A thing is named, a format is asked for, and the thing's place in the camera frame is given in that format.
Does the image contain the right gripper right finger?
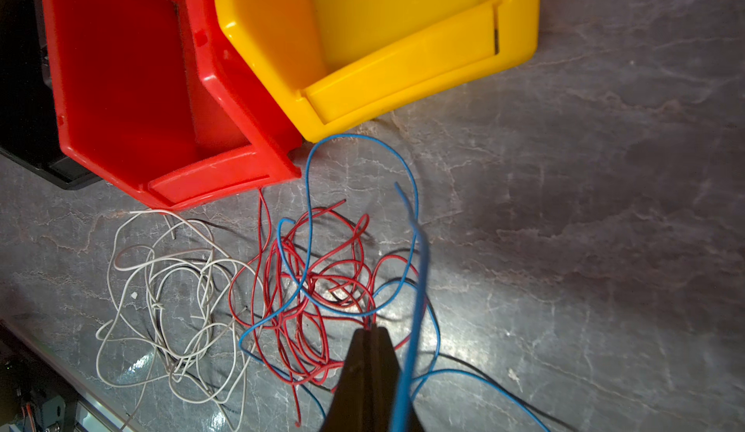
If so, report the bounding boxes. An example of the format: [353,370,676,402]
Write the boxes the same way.
[369,325,401,431]

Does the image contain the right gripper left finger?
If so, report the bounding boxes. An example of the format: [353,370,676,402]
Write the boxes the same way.
[320,329,370,432]

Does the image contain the yellow plastic bin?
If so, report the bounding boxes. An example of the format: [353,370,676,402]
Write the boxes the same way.
[215,0,541,142]

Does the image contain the red plastic bin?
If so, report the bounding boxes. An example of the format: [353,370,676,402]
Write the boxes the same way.
[42,0,303,211]

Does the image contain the black plastic bin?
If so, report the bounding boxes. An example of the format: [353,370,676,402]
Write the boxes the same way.
[1,0,100,191]

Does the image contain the red cable tangle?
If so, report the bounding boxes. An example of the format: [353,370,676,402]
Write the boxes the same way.
[228,190,426,427]

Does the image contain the white cable tangle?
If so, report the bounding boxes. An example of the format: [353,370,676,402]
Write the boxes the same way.
[94,209,257,432]

